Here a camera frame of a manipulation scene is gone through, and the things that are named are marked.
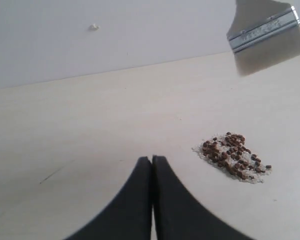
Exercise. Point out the brown pellets and white crumbs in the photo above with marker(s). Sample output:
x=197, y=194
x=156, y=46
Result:
x=228, y=153

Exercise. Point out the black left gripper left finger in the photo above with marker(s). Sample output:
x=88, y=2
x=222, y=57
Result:
x=129, y=215

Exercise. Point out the wooden paint brush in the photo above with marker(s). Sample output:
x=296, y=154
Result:
x=263, y=33

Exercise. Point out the white wall hook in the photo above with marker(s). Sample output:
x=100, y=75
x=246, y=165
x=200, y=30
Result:
x=93, y=27

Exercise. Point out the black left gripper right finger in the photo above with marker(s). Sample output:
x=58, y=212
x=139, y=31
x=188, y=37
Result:
x=178, y=215

